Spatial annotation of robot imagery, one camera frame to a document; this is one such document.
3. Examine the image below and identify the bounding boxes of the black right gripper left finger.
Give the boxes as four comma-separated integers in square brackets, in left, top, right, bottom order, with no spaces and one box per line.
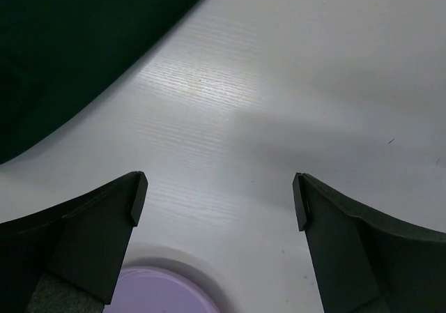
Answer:
[1,171,148,312]

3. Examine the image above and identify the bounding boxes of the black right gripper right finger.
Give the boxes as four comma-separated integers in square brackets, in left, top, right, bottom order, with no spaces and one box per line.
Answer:
[293,173,445,312]

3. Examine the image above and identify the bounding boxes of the lilac plastic plate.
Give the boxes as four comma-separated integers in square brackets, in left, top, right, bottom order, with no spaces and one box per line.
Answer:
[104,266,219,313]

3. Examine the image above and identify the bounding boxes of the dark green cloth placemat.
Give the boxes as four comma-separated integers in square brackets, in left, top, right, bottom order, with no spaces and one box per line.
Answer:
[1,0,198,162]

